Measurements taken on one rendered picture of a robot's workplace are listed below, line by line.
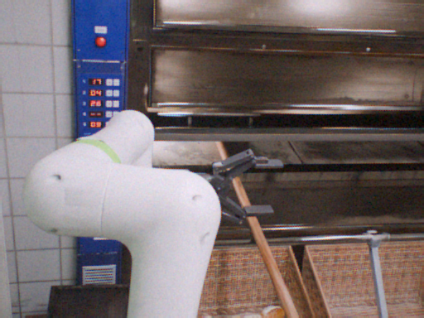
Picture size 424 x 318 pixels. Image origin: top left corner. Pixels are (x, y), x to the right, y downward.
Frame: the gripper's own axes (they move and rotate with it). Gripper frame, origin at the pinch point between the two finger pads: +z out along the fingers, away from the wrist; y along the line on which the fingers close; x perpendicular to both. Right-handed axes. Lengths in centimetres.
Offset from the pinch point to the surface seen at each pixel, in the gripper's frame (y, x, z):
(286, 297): 28.3, 8.8, 5.9
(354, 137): 8, -40, 42
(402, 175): 33, -55, 75
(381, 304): 47, -4, 45
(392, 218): 52, -53, 76
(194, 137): 8.1, -40.2, -11.7
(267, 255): 28.4, -7.5, 5.6
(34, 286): 80, -55, -63
